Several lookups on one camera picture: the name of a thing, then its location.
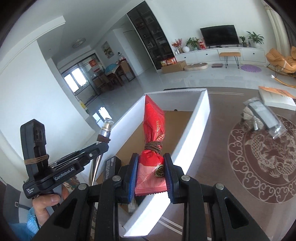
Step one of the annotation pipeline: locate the small black box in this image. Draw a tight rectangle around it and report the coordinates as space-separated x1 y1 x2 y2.
103 156 121 182

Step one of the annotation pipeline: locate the red packet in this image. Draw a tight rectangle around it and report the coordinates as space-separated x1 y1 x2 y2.
135 95 167 196

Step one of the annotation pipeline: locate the gold tube with cap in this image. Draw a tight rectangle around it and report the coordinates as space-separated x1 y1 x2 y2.
89 118 114 186

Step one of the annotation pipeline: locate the left hand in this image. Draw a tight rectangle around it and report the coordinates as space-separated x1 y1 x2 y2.
33 194 61 226

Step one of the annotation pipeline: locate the clear bagged tablet case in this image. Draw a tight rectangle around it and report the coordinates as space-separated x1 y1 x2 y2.
242 97 287 139

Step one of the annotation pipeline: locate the white cardboard storage box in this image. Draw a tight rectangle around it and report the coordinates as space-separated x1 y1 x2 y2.
97 88 210 237

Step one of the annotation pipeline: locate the large white flat box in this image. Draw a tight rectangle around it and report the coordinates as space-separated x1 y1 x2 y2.
258 86 295 110

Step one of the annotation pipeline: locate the purple round mat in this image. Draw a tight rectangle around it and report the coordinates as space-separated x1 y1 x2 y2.
241 65 262 73

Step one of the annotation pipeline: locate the beige oval floor cushion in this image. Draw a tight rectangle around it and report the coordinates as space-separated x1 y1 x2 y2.
184 63 209 71

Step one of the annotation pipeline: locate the brown cardboard box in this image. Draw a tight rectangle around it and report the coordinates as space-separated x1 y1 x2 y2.
162 61 187 74

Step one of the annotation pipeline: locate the orange rocking lounge chair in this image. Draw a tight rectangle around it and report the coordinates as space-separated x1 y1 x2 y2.
266 46 296 78

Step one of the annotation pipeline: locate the small wooden bench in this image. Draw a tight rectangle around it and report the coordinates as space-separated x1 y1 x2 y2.
219 52 241 68

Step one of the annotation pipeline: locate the white tv cabinet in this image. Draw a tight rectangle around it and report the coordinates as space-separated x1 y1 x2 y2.
175 47 266 66

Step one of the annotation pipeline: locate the dark glass display cabinet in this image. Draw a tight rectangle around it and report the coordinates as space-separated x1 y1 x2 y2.
127 1 174 70

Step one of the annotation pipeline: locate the green potted plant right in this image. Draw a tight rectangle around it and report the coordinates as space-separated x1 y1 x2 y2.
247 31 264 48

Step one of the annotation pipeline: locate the green potted plant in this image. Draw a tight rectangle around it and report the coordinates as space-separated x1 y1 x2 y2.
247 31 264 48
186 37 200 51

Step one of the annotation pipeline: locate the green potted plant left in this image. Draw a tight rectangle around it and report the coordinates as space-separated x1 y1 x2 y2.
186 37 200 51

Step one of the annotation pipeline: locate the red flowers white vase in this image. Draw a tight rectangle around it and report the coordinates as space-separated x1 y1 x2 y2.
171 39 190 54

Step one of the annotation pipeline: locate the black flat television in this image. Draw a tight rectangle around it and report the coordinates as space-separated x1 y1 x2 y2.
200 25 239 47

